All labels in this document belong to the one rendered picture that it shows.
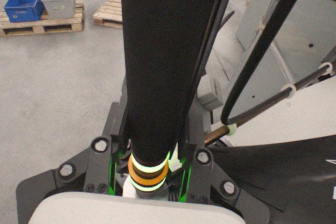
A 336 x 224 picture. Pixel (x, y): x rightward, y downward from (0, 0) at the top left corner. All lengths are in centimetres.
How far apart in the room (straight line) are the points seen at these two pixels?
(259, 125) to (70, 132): 165
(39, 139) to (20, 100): 56
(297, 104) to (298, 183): 32
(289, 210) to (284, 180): 4
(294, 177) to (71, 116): 191
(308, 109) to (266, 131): 11
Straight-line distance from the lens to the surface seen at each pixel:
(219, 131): 28
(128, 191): 32
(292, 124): 53
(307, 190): 26
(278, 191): 25
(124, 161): 39
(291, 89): 40
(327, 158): 30
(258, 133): 55
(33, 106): 224
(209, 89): 60
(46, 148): 192
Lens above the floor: 158
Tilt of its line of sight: 50 degrees down
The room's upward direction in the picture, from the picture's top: 11 degrees clockwise
